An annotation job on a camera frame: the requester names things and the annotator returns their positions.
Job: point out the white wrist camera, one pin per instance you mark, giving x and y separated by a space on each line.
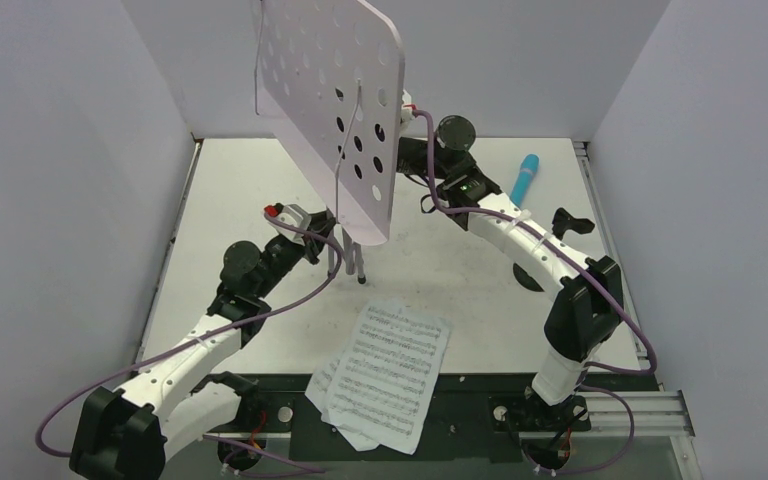
289 221
406 110

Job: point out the blue toy microphone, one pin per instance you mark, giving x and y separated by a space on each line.
525 176

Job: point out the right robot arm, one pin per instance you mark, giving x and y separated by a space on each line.
586 292

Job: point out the aluminium rail frame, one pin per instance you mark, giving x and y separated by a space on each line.
623 427

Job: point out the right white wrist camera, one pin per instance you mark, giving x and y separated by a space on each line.
406 110

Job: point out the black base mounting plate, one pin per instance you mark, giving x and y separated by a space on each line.
482 416

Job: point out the black microphone desk stand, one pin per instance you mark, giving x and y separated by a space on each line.
562 223

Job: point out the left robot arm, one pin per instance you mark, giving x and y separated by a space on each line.
131 432

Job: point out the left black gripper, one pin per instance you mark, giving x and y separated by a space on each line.
321 223

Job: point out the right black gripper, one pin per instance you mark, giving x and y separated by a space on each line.
408 154

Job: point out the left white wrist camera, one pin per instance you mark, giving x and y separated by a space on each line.
289 221

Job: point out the lilac perforated music stand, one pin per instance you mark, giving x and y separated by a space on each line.
329 79

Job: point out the sheet music page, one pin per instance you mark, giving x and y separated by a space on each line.
388 371
321 393

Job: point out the top sheet music page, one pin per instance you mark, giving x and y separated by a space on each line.
388 371

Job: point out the lower sheet music page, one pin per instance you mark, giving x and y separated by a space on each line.
321 393

